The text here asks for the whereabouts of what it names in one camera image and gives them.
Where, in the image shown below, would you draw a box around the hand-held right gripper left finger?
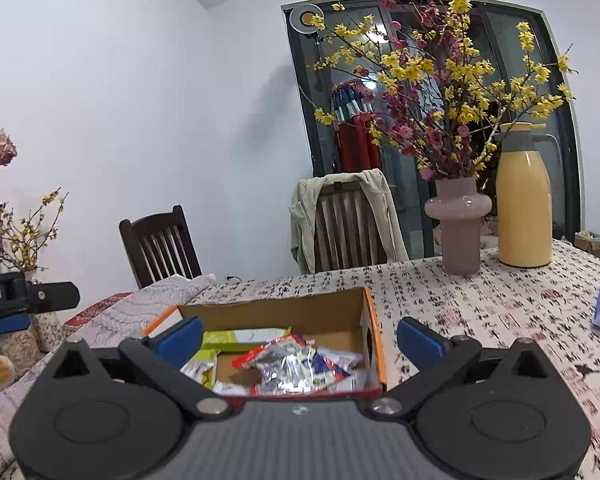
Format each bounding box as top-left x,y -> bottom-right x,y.
47,316 -> 234,421

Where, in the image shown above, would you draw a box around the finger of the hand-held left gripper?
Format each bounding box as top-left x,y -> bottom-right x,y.
25,281 -> 81,313
0,312 -> 33,339

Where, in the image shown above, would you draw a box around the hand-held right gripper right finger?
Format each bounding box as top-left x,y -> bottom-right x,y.
361,316 -> 568,421

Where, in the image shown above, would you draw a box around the green snack packet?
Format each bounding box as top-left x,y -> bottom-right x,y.
180,349 -> 220,388
201,327 -> 292,354

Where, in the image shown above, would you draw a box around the pile of small snack packets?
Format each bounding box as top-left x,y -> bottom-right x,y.
212,332 -> 366,396

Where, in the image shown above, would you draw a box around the orange cardboard box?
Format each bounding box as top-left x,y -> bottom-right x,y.
142,287 -> 388,398

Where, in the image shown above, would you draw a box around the beige crackle pattern pot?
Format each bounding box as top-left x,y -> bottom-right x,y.
0,330 -> 46,368

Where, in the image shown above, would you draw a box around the slim floral ceramic vase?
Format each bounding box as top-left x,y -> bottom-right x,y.
25,269 -> 63,353

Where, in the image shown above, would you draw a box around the red patterned cloth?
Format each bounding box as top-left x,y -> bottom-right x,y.
60,292 -> 136,341

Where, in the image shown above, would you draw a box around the thin yellow flower branches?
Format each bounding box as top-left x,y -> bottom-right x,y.
0,187 -> 70,273

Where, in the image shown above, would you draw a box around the calligraphy print tablecloth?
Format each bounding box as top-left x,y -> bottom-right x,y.
185,237 -> 600,480

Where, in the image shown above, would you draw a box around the dark wooden chair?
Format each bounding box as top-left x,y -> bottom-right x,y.
119,205 -> 203,290

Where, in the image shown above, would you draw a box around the pink glass vase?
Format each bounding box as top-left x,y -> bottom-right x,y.
425,177 -> 493,277

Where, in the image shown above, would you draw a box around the beige jacket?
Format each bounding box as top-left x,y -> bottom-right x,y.
289,169 -> 410,275

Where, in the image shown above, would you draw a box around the wooden chair with slats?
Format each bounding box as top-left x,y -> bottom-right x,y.
310,187 -> 383,273

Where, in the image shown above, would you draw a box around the yellow thermos jug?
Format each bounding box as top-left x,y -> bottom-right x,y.
495,122 -> 553,268

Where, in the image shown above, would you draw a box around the small brown cardboard box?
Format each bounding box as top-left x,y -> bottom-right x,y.
574,230 -> 600,253

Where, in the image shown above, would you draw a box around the hanging red dress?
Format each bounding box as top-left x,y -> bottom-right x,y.
330,80 -> 383,173

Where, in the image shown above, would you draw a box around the yellow and pink blossom branches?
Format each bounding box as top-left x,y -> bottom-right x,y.
312,0 -> 576,183

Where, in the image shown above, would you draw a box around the dark framed glass door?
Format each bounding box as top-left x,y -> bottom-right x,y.
281,0 -> 586,276

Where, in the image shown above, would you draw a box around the ring light on stand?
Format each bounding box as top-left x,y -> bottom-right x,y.
288,3 -> 326,171

